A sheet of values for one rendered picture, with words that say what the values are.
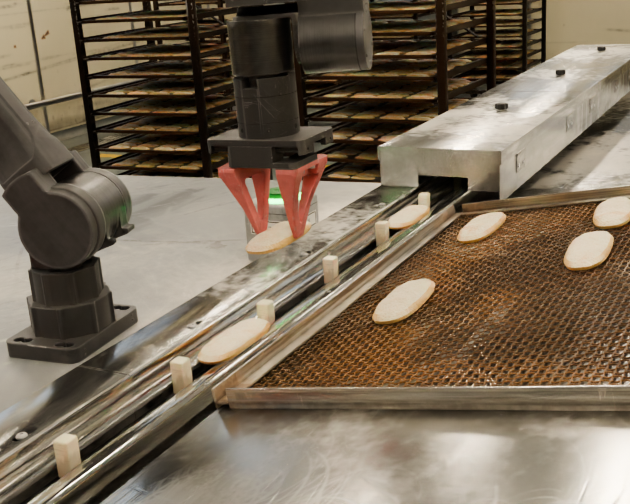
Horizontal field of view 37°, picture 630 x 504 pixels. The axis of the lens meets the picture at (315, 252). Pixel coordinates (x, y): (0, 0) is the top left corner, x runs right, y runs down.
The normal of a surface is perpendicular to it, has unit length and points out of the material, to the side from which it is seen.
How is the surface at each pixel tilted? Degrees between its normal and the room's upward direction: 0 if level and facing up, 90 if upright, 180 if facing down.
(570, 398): 90
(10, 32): 90
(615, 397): 90
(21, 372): 0
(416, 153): 90
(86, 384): 0
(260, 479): 10
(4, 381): 0
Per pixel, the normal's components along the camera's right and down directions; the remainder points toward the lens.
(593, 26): -0.46, 0.30
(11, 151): -0.26, 0.12
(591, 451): -0.22, -0.95
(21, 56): 0.88, 0.09
